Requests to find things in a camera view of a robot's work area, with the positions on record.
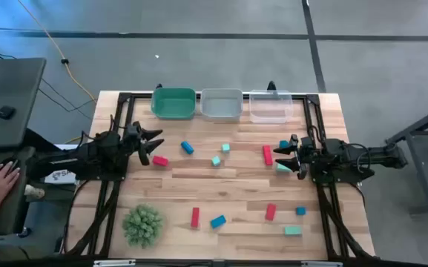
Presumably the medium red block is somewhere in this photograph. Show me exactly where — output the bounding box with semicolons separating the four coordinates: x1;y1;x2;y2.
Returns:
264;202;277;222

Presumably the green plastic bin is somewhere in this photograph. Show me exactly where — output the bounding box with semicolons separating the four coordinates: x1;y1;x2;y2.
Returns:
151;87;197;121

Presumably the yellow floor cable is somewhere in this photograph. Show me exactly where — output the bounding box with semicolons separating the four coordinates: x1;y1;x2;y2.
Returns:
16;0;98;105

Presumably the black metal stand frame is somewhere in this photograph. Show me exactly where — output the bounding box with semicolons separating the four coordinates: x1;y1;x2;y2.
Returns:
383;99;428;216

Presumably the small black device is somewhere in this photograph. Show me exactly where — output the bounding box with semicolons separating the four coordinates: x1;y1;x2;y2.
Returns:
0;105;17;120

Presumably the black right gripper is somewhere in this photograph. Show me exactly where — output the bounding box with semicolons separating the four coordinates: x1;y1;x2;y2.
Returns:
272;133;313;181

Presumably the short red block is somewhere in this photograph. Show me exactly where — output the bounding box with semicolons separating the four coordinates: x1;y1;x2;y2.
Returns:
151;155;170;168

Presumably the blue rectangular block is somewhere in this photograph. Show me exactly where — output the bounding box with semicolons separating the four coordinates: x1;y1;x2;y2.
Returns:
209;214;228;230

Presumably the clear plastic bin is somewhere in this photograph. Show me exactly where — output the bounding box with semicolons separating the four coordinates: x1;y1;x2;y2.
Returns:
248;90;294;125

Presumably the black aluminium rig frame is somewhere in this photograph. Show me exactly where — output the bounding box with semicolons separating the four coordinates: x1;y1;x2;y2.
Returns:
59;90;377;260

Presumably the large dark grey desk top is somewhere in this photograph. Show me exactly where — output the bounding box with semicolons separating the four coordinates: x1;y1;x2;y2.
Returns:
0;57;47;150

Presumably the green artificial plant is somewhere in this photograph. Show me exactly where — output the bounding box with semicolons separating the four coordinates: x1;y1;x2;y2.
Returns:
121;202;165;249

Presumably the white printed sheet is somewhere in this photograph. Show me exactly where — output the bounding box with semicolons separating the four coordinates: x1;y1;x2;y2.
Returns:
44;168;79;185

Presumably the silver metal bracket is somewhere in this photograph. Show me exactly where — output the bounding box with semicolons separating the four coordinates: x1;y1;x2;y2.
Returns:
301;260;343;267
93;259;136;267

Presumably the small beige knob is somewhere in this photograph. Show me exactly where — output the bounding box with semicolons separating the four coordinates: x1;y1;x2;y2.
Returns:
24;184;46;200

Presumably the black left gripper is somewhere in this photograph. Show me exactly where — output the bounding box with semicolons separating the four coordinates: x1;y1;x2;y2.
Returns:
121;121;165;167

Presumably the long red block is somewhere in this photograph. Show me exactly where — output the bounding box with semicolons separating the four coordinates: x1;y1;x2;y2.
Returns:
190;206;201;229
262;145;274;167

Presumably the light grey plastic bin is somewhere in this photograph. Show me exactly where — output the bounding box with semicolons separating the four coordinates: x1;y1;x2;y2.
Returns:
200;88;244;122

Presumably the blue oblong block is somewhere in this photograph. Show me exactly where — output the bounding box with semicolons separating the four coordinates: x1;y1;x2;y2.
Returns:
180;140;195;156

